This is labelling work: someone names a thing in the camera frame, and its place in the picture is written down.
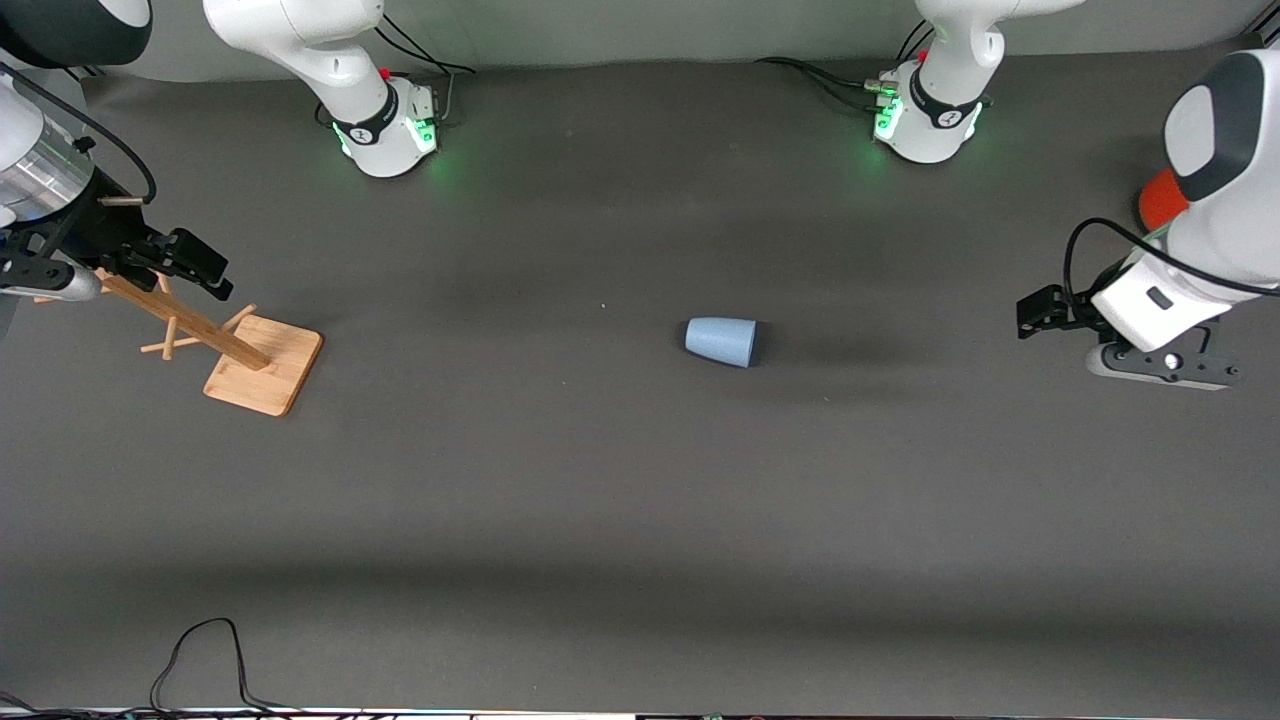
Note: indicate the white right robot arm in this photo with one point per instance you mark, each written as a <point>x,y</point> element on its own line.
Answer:
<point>340,60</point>

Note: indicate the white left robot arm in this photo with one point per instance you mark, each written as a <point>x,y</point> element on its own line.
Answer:
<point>950,60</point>

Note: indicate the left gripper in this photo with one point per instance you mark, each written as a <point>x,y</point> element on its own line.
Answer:
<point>1078,307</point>

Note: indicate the light blue cup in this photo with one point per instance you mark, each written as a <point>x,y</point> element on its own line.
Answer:
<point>720,342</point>

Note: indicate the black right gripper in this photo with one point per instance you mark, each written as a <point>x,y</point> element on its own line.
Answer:
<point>112,233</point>

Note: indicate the orange can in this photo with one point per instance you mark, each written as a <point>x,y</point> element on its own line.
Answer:
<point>1160,200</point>

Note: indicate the wooden cup rack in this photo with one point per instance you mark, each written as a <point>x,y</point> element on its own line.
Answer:
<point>265,365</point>

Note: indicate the right gripper tan peg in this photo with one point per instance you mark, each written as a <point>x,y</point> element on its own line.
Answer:
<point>120,201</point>

